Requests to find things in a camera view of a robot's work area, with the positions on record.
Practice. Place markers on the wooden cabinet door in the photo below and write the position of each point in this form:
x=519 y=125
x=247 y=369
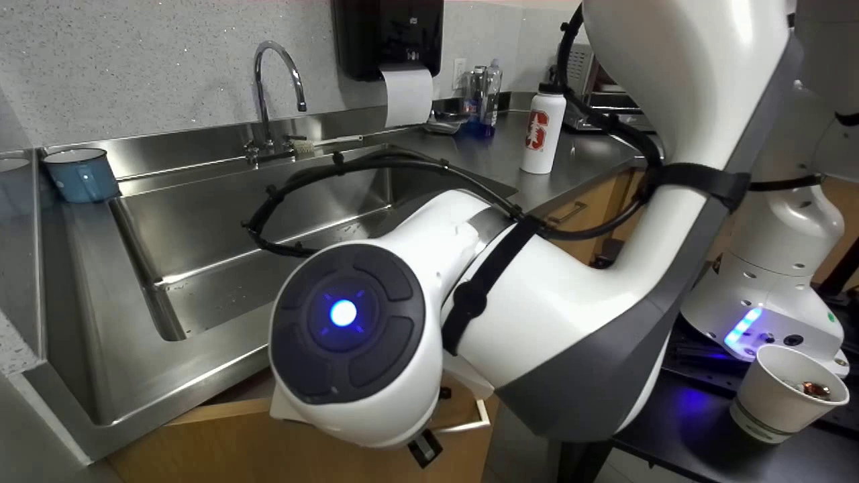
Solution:
x=590 y=238
x=216 y=446

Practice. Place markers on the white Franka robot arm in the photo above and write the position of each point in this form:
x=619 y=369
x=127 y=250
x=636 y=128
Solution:
x=554 y=304

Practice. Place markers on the small dark dish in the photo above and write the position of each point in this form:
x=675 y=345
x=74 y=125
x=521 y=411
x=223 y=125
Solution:
x=445 y=117

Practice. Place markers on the white paper towel sheet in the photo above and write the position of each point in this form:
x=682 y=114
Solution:
x=407 y=97

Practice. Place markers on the white bottle orange print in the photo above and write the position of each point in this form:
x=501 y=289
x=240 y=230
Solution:
x=542 y=136

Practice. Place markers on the clear glass bottles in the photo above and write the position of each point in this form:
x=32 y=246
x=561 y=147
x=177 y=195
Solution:
x=480 y=96

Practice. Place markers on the chrome gooseneck faucet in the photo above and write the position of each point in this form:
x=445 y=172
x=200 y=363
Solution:
x=267 y=149

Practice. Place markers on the stainless steel sink basin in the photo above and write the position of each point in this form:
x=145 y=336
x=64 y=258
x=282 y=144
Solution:
x=223 y=233

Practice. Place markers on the black paper towel dispenser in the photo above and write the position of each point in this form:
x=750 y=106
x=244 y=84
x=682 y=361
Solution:
x=384 y=35

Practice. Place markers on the white paper cup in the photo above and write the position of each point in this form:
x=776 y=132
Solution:
x=773 y=403

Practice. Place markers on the brown scraps in cup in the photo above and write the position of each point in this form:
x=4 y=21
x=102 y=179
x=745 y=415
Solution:
x=812 y=391

